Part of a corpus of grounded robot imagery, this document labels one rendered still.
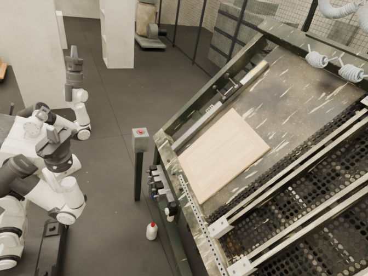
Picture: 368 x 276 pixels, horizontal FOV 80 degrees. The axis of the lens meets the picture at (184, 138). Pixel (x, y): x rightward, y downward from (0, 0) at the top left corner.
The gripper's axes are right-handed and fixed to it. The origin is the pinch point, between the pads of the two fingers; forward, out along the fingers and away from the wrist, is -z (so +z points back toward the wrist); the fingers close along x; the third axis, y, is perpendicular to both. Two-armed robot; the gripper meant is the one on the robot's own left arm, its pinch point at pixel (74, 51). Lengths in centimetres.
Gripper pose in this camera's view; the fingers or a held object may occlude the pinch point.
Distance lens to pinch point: 139.4
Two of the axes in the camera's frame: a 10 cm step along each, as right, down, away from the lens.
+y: -6.1, 2.1, -7.6
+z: -1.6, 9.1, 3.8
